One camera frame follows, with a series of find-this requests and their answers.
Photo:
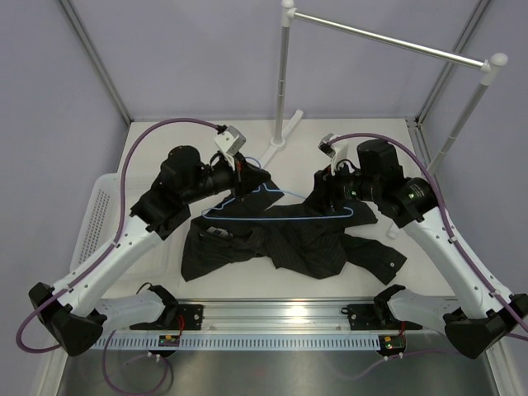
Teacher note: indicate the left black mount plate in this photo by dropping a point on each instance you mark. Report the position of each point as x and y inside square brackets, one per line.
[181, 316]

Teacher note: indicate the white plastic basket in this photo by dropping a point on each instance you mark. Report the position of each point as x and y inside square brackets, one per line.
[99, 225]

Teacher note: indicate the metal clothes rack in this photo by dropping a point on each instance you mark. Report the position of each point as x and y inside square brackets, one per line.
[490, 68]

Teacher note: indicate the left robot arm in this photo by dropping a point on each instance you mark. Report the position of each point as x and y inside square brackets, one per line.
[75, 311]

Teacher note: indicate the black pinstripe shirt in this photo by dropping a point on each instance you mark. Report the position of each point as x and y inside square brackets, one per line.
[316, 248]

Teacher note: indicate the blue wire hanger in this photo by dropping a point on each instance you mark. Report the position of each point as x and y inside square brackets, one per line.
[206, 214]

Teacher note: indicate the right black mount plate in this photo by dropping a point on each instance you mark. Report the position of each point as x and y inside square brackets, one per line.
[370, 316]

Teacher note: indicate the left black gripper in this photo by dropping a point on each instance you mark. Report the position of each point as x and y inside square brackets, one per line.
[247, 176]

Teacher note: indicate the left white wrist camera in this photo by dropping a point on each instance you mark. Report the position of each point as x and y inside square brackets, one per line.
[229, 141]

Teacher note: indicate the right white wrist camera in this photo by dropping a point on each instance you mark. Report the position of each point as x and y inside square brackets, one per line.
[337, 152]

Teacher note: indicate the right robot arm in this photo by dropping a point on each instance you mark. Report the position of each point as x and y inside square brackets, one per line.
[483, 310]

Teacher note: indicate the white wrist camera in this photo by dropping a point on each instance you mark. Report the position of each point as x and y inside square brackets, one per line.
[337, 152]
[229, 141]

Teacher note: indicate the black mount plate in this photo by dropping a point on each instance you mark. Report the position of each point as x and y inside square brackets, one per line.
[181, 316]
[370, 316]

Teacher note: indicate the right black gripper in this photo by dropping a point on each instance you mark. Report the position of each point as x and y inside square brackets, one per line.
[325, 188]

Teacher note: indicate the white slotted cable duct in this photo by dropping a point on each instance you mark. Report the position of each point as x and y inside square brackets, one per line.
[134, 341]

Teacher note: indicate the aluminium rail base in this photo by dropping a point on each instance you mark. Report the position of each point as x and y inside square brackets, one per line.
[270, 314]

